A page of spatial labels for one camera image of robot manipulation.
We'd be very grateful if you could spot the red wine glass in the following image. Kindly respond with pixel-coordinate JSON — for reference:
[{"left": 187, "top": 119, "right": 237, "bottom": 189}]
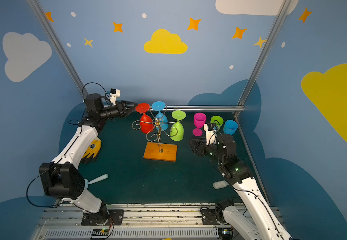
[{"left": 136, "top": 103, "right": 155, "bottom": 134}]

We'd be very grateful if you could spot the magenta wine glass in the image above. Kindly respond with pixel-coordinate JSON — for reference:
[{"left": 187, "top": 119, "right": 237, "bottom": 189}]
[{"left": 192, "top": 113, "right": 206, "bottom": 137}]

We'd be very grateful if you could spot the green wine glass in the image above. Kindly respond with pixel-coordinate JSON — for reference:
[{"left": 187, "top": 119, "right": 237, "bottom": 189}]
[
  {"left": 170, "top": 110, "right": 186, "bottom": 142},
  {"left": 210, "top": 116, "right": 224, "bottom": 130}
]

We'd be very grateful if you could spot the blue wine glass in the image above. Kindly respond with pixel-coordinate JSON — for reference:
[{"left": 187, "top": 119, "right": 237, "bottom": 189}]
[
  {"left": 223, "top": 120, "right": 238, "bottom": 135},
  {"left": 152, "top": 101, "right": 169, "bottom": 131}
]

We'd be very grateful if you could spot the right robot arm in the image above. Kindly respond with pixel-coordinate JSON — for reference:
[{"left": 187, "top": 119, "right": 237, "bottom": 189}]
[{"left": 189, "top": 134, "right": 293, "bottom": 240}]

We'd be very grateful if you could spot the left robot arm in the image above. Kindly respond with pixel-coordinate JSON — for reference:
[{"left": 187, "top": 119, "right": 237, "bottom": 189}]
[{"left": 39, "top": 94, "right": 138, "bottom": 215}]

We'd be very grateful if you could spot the wooden rack base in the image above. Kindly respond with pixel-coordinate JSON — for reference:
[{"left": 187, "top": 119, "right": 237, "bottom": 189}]
[{"left": 144, "top": 142, "right": 177, "bottom": 162}]

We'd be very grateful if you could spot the white scrub brush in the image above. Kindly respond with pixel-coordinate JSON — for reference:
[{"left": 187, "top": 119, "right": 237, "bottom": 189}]
[{"left": 212, "top": 181, "right": 229, "bottom": 190}]

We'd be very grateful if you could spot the yellow glove with logo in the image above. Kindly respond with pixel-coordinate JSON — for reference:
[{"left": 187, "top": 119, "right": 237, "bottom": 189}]
[{"left": 81, "top": 138, "right": 102, "bottom": 164}]

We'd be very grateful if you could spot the light blue plastic scoop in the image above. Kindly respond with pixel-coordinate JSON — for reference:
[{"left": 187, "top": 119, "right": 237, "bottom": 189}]
[{"left": 84, "top": 174, "right": 109, "bottom": 189}]

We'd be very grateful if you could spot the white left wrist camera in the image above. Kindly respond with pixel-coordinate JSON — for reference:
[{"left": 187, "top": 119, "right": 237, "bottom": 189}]
[{"left": 107, "top": 89, "right": 121, "bottom": 105}]

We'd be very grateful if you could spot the gold wire wine glass rack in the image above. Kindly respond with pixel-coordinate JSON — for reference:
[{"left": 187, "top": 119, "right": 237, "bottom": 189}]
[{"left": 132, "top": 106, "right": 170, "bottom": 144}]

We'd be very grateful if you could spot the horizontal aluminium back rail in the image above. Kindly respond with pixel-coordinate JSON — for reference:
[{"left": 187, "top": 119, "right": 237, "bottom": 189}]
[{"left": 164, "top": 105, "right": 245, "bottom": 112}]

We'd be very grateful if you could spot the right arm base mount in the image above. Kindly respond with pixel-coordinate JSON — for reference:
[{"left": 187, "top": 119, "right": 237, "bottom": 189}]
[{"left": 199, "top": 199, "right": 261, "bottom": 240}]

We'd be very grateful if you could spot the front aluminium rail bed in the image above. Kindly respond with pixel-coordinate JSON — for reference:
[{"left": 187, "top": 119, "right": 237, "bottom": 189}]
[{"left": 29, "top": 203, "right": 291, "bottom": 240}]

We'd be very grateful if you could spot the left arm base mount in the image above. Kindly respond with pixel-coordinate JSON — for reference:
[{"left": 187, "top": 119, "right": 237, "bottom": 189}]
[{"left": 81, "top": 204, "right": 124, "bottom": 226}]

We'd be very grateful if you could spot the left aluminium frame post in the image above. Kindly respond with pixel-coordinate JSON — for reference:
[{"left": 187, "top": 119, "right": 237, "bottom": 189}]
[{"left": 26, "top": 0, "right": 88, "bottom": 98}]

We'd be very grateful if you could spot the aluminium frame post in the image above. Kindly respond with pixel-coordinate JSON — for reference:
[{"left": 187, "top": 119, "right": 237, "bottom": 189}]
[
  {"left": 26, "top": 0, "right": 88, "bottom": 98},
  {"left": 237, "top": 0, "right": 292, "bottom": 108}
]

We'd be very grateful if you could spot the right aluminium frame post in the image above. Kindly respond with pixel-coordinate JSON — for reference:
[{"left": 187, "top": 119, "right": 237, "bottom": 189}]
[{"left": 237, "top": 0, "right": 292, "bottom": 108}]

